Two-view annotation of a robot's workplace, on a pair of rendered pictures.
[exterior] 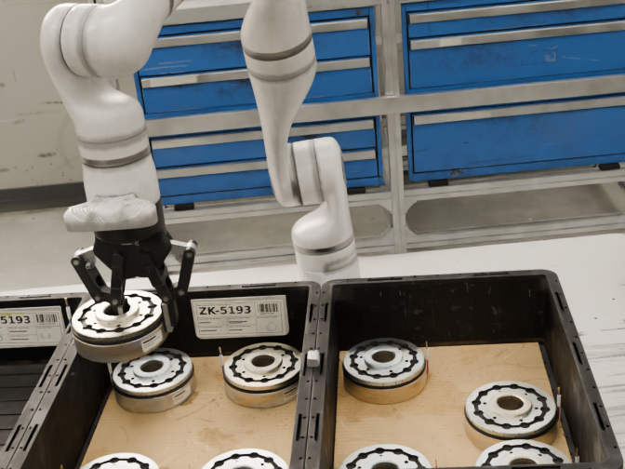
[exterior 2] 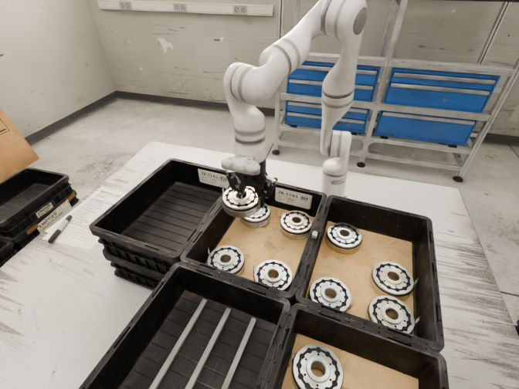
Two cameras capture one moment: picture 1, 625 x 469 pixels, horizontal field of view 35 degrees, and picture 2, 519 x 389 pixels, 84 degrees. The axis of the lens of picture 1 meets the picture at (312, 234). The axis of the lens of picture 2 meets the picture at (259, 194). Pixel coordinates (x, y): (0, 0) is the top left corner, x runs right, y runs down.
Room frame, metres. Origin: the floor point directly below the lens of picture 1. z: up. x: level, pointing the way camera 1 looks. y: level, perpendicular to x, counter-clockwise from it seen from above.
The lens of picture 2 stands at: (0.40, 0.01, 1.51)
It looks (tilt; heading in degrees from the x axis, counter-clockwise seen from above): 39 degrees down; 16
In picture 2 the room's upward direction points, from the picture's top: straight up
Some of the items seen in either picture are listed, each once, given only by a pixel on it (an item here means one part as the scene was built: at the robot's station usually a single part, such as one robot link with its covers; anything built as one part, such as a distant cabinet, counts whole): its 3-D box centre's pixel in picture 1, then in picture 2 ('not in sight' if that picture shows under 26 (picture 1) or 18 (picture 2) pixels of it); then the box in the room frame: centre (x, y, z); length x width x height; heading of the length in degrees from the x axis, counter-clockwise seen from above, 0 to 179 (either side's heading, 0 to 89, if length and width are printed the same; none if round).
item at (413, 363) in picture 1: (383, 361); (344, 235); (1.05, -0.07, 0.86); 0.10 x 0.10 x 0.01
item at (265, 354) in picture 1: (263, 362); (296, 220); (1.06, 0.08, 0.86); 0.05 x 0.05 x 0.01
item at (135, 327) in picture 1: (117, 314); (241, 197); (0.96, 0.22, 1.01); 0.10 x 0.10 x 0.01
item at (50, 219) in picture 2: not in sight; (59, 221); (1.17, 1.37, 0.41); 0.31 x 0.02 x 0.16; 0
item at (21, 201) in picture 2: not in sight; (36, 223); (1.15, 1.52, 0.37); 0.40 x 0.30 x 0.45; 0
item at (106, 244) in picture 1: (131, 234); (250, 170); (0.96, 0.19, 1.10); 0.08 x 0.08 x 0.09
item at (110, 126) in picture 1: (95, 81); (245, 103); (0.96, 0.20, 1.27); 0.09 x 0.07 x 0.15; 61
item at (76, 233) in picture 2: not in sight; (93, 214); (1.03, 0.89, 0.70); 0.33 x 0.23 x 0.01; 0
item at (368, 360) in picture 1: (383, 357); (344, 233); (1.05, -0.07, 0.86); 0.05 x 0.05 x 0.01
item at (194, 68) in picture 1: (259, 111); (327, 98); (2.87, 0.12, 0.60); 0.72 x 0.03 x 0.56; 90
